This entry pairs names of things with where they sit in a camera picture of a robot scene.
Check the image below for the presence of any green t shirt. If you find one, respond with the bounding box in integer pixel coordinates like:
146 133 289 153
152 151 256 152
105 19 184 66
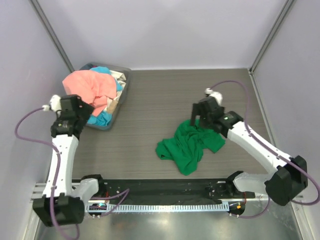
155 119 226 176

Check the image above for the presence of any grey plastic bin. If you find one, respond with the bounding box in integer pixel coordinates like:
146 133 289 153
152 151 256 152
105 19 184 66
79 62 133 131

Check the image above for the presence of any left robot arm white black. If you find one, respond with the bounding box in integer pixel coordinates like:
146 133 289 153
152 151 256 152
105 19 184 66
32 94 107 227

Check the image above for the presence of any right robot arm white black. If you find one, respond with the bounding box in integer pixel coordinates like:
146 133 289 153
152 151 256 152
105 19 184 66
190 88 308 206

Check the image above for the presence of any pink t shirt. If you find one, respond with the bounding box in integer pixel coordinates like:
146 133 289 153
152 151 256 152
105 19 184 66
62 70 117 117

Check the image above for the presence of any beige t shirt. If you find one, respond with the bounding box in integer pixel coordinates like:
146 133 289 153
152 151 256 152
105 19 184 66
104 98 119 114

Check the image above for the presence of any white t shirt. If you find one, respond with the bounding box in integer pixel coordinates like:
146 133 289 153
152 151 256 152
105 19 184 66
110 70 127 101

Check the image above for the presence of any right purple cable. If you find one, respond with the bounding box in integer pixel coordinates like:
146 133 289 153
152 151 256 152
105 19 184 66
209 80 320 220

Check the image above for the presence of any purple cable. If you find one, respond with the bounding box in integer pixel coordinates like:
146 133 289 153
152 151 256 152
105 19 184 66
15 107 81 240
209 80 320 220

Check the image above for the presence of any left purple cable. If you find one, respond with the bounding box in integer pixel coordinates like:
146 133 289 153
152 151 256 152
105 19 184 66
15 107 81 240

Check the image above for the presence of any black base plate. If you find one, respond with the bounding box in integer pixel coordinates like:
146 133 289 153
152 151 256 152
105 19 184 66
98 178 255 205

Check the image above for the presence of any aluminium frame rail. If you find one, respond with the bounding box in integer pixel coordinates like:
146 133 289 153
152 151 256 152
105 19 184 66
31 181 305 203

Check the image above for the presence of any white slotted cable duct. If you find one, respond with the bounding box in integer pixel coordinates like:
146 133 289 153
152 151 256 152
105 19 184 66
85 202 230 214

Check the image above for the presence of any left aluminium corner post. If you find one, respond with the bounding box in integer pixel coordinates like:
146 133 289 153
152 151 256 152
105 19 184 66
29 0 75 72

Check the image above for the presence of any aluminium corner post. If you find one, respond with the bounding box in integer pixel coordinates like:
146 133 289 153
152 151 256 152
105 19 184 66
248 0 295 75
29 0 75 72

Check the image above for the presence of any right aluminium corner post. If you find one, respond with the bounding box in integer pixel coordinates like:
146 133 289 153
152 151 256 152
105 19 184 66
248 0 295 75

